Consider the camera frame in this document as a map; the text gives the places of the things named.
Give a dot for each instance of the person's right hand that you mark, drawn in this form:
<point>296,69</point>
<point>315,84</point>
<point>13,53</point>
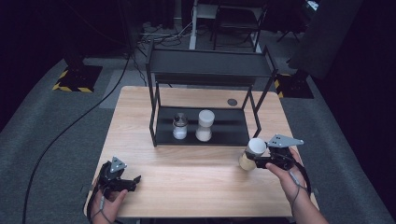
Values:
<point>288,180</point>

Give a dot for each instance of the black metal shelf rack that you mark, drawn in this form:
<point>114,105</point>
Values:
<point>205,65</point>

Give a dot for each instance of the white metal stand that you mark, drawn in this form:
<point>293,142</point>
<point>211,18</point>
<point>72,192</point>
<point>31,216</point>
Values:
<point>196,28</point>

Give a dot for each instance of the white-lid jar of beige seasoning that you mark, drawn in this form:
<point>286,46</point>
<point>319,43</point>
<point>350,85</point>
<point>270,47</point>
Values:
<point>256,146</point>

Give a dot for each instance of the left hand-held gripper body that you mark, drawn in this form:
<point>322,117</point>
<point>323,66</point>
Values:
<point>115,179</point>

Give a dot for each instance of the white-lid jar of white seasoning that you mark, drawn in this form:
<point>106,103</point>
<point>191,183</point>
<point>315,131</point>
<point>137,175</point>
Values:
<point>205,124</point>

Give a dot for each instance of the person's left hand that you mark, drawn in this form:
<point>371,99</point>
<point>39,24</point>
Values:
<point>109,207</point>

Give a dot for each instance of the round table grommet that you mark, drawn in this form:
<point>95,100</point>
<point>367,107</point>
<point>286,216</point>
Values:
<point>232,102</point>

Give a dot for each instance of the glass shaker with dark lid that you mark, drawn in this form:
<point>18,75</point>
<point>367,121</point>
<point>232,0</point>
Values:
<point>180,126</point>

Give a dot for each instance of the black base with hazard stripes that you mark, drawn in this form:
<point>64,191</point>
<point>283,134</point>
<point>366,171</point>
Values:
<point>77,79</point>
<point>294,87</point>

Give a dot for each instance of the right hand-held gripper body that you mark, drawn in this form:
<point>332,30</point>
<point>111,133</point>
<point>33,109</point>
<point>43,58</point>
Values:
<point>281,152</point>

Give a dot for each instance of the black folding chair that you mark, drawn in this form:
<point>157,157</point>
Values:
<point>239,21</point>

